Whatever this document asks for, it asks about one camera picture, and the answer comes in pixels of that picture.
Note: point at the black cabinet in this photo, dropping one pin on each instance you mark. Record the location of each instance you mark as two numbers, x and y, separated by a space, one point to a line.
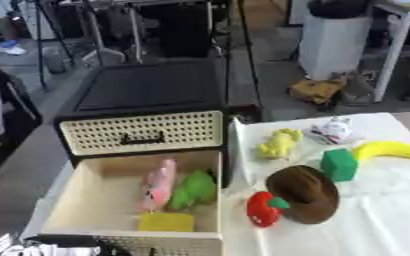
150 86

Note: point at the black tripod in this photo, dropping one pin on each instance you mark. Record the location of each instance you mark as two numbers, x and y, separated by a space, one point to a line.
51 36

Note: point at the white cabinet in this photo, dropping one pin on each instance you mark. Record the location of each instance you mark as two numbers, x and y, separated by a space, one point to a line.
333 43

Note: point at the green soft toy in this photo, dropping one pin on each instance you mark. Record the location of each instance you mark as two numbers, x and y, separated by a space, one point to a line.
193 191

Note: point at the closed pale pierced drawer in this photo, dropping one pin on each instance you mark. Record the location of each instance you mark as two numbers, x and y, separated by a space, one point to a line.
141 132

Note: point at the open pale drawer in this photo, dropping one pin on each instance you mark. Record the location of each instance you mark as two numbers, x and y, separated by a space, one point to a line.
97 196

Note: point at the pink soft toy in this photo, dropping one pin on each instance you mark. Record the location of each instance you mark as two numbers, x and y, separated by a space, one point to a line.
159 186

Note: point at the yellow soft toy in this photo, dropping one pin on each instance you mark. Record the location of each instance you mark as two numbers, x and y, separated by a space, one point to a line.
279 144

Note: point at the white and red soft toy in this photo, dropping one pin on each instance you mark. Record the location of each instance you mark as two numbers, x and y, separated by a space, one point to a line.
334 130

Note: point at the white table frame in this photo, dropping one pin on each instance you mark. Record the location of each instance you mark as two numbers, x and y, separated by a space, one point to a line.
396 43

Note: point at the yellow toy banana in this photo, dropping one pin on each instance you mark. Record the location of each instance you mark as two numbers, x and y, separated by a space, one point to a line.
389 149

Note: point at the tan bag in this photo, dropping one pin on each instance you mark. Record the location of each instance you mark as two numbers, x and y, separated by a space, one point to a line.
317 88

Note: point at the yellow block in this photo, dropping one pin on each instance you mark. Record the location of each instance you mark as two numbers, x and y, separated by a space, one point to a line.
165 222

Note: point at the green block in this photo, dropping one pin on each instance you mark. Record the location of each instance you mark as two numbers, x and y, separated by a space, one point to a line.
339 164

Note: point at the red toy strawberry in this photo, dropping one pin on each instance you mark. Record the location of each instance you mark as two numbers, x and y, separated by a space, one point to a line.
263 210

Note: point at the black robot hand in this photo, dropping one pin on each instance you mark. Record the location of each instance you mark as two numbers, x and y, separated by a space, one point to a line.
68 245

